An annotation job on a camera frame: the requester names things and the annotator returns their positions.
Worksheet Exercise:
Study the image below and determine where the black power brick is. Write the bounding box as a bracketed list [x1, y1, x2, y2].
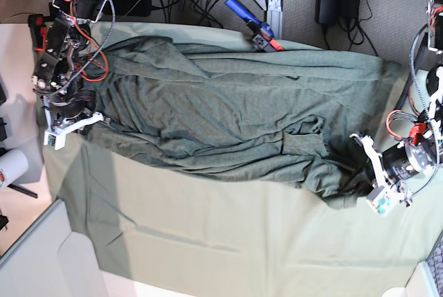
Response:
[112, 0, 152, 17]

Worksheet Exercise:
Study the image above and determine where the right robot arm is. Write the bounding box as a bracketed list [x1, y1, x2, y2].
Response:
[28, 0, 113, 126]

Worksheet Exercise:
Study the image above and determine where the blue orange bar clamp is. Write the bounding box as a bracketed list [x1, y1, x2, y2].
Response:
[225, 0, 284, 53]

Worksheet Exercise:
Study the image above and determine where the green T-shirt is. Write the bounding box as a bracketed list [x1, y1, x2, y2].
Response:
[84, 37, 403, 210]

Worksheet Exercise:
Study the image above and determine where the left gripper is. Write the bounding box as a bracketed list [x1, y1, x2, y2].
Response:
[341, 138, 436, 195]

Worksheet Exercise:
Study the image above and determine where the orange black corner clamp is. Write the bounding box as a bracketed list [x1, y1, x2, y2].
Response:
[28, 14, 51, 51]

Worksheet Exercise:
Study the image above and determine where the light green table cloth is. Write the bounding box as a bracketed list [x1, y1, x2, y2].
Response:
[33, 19, 443, 297]

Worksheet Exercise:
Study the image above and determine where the white paper roll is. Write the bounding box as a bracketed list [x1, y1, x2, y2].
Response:
[0, 149, 28, 188]

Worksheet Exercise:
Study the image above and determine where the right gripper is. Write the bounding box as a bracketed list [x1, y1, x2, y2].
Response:
[50, 94, 96, 120]

